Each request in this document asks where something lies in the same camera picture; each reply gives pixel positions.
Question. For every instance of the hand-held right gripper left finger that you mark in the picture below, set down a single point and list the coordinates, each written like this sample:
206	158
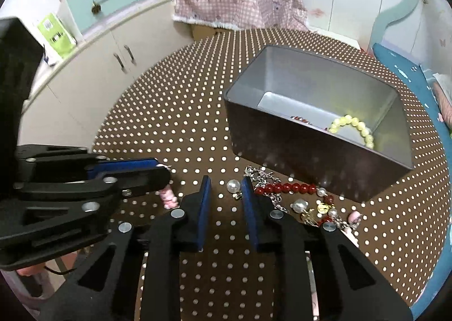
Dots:
204	213

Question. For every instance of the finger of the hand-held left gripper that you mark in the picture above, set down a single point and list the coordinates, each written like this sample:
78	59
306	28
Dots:
123	168
63	217

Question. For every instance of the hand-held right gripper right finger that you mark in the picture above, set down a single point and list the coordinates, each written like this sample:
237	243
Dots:
249	217

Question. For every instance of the white pearl earring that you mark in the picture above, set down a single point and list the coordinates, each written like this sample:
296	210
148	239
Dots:
233	186
299	205

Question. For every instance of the gold charm pendant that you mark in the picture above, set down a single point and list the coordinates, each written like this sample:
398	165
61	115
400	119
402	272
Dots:
322	208

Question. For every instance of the black metal tin box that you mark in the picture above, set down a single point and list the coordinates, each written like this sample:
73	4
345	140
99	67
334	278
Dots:
317	102

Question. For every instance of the green packet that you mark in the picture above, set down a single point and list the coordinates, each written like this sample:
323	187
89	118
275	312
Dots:
56	34

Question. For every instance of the cream cabinet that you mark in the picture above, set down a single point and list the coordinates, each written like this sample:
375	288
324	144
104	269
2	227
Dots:
91	70

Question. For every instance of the pink quilt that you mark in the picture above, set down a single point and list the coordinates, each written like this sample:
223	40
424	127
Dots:
445	95

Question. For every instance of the pale pink wall sticker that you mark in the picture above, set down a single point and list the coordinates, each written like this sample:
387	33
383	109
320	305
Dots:
317	12

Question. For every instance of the teal bed frame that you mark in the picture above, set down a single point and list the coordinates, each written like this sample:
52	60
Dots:
399	7

